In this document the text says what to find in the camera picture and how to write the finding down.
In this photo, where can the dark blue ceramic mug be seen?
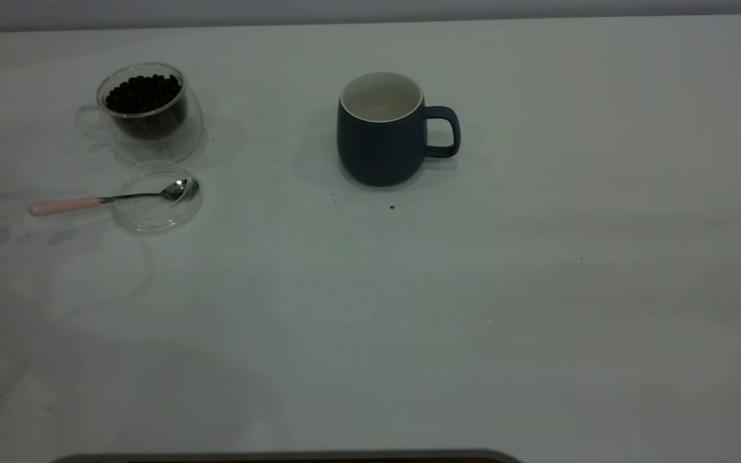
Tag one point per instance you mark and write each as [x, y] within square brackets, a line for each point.
[377, 151]

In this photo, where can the dark coffee beans pile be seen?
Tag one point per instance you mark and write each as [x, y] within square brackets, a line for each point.
[145, 96]

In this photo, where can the clear glass cup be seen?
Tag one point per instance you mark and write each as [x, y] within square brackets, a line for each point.
[171, 145]

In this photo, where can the clear glass saucer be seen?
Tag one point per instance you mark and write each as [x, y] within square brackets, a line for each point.
[152, 218]

